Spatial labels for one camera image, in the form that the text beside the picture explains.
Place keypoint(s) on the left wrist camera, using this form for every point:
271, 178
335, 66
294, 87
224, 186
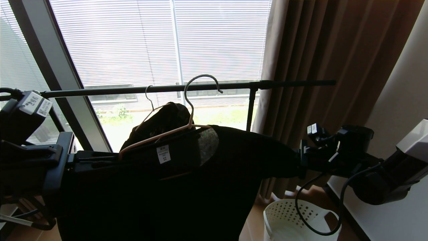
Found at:
20, 117

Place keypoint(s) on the pink clothes hanger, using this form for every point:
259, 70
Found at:
167, 134
153, 107

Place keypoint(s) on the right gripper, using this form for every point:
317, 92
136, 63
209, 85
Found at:
324, 164

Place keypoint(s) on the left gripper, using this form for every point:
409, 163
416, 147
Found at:
26, 177

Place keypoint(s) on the black garment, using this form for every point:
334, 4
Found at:
164, 120
167, 207

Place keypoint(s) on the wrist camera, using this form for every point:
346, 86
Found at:
321, 137
20, 117

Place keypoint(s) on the black clothes rack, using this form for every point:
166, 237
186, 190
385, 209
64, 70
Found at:
284, 83

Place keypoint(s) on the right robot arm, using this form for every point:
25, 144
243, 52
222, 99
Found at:
384, 180

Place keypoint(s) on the white laundry basket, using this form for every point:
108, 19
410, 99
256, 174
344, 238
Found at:
287, 214

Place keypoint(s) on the window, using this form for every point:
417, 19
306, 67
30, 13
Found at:
133, 40

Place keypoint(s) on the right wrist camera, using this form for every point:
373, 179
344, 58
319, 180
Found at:
321, 137

